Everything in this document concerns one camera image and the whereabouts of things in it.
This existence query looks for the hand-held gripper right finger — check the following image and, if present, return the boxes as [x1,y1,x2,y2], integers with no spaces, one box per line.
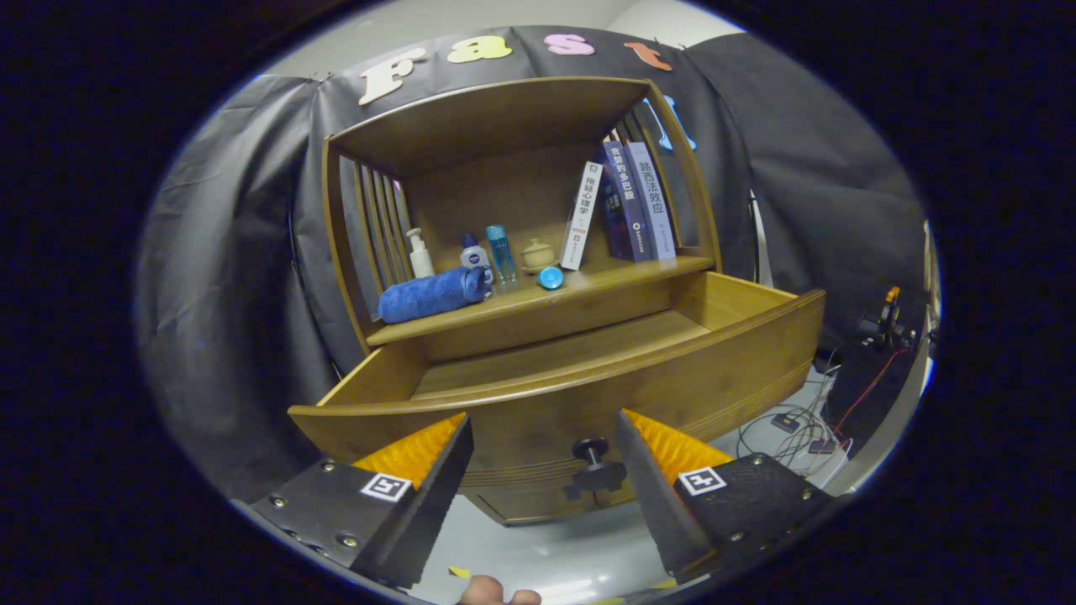
[614,408,835,585]

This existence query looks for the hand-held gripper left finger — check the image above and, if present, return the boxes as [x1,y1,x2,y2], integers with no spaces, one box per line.
[231,412,476,591]

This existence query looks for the black drawer knob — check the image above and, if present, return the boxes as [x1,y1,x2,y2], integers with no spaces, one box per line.
[563,437,629,502]

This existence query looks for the wooden drawer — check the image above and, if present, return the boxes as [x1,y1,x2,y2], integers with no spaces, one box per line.
[287,271,827,492]

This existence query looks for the wooden countertop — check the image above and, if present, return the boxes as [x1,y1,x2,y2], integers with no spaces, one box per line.
[366,255,715,347]

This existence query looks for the wooden cabinet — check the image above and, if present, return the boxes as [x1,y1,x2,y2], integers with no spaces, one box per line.
[322,77,724,526]

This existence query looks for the blue folded towel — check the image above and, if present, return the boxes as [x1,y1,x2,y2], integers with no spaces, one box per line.
[377,266,493,325]

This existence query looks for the white pump bottle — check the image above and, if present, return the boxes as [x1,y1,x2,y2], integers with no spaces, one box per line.
[406,227,435,280]

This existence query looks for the white lotion bottle blue cap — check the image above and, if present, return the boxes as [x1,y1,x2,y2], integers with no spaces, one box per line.
[459,234,494,282]

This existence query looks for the clear blue bottle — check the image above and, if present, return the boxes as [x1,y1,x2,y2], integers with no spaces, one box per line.
[485,224,518,287]

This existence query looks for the beige lidded tea cup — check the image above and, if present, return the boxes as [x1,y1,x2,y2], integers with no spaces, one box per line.
[520,238,557,275]

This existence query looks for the pale lavender book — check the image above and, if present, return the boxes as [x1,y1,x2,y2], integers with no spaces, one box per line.
[624,140,678,260]

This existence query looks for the white book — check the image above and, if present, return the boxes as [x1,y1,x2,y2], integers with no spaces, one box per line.
[560,161,604,271]

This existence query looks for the dark blue book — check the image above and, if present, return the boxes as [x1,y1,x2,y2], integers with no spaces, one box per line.
[599,140,652,262]

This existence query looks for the tangled floor cables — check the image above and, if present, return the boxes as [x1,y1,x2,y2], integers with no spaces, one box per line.
[738,361,905,476]

